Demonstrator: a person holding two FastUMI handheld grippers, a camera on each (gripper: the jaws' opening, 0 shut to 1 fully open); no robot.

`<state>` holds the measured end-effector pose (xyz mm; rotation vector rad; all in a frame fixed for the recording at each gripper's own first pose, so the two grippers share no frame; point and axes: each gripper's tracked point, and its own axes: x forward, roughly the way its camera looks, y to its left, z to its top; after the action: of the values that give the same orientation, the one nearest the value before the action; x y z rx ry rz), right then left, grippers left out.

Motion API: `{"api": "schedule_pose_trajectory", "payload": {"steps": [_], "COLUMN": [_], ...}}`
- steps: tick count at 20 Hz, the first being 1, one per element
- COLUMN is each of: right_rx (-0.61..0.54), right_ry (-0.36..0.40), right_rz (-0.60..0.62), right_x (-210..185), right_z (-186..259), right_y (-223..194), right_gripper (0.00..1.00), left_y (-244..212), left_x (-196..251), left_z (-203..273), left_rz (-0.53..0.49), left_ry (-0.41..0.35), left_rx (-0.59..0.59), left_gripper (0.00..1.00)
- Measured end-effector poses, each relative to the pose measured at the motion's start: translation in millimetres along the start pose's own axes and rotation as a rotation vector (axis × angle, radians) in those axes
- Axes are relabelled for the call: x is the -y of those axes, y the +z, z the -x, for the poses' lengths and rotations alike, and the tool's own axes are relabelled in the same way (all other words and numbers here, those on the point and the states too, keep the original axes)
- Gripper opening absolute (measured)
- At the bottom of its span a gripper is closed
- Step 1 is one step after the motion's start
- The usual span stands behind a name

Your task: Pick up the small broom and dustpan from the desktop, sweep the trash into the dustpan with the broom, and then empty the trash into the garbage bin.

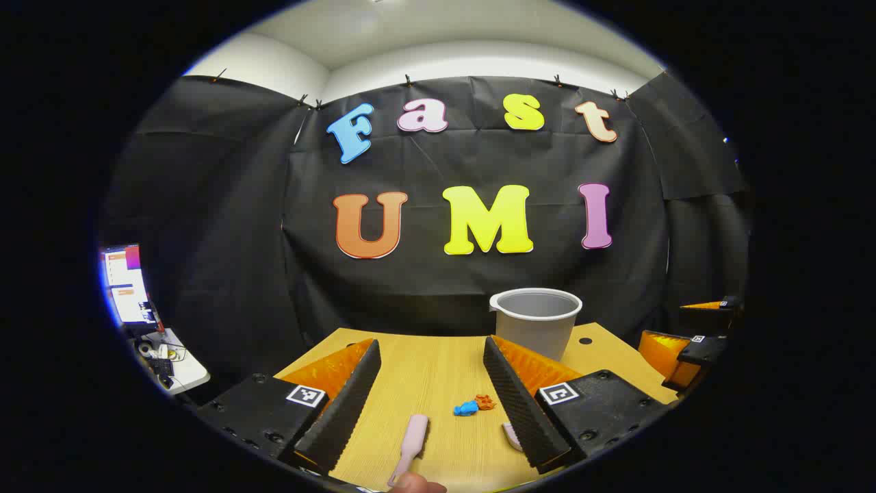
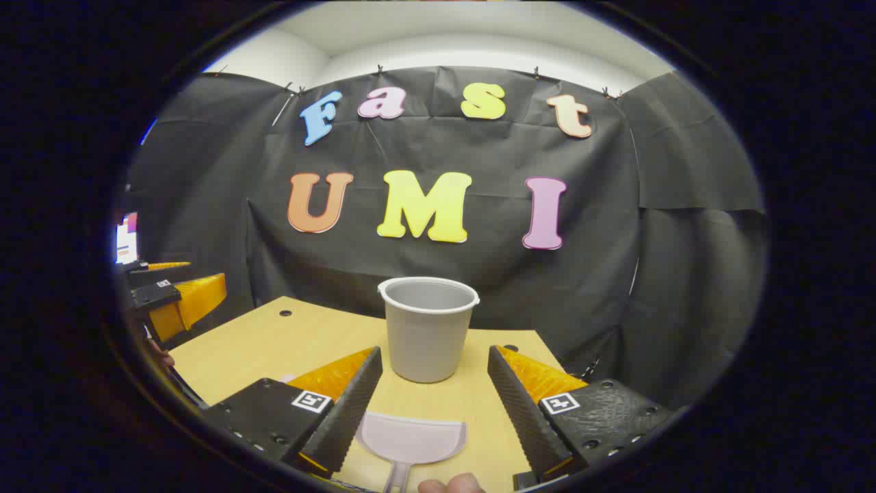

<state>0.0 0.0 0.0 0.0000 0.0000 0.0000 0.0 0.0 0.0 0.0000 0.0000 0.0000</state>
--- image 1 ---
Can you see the grey garbage bin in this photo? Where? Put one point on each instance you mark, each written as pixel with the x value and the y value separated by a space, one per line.
pixel 537 329

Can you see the black backdrop cloth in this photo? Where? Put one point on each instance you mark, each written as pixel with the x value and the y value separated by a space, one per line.
pixel 226 226

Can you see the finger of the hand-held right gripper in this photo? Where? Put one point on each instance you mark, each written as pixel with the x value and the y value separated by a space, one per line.
pixel 705 350
pixel 708 316

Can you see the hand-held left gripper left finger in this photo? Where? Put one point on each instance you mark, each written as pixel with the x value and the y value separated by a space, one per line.
pixel 349 400

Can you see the small pink broom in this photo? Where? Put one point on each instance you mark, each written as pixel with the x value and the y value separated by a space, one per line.
pixel 410 441

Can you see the blue paper trash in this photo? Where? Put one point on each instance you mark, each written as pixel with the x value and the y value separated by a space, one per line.
pixel 465 409

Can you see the orange paper trash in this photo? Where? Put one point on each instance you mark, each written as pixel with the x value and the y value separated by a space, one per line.
pixel 485 402

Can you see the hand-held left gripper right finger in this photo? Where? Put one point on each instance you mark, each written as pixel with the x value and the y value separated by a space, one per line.
pixel 514 400

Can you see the pink dustpan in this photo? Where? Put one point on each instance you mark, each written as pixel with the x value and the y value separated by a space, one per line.
pixel 510 435

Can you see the computer monitor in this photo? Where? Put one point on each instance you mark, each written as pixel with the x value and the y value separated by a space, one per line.
pixel 126 284

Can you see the wooden desktop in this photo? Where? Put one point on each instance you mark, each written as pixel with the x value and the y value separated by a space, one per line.
pixel 438 370

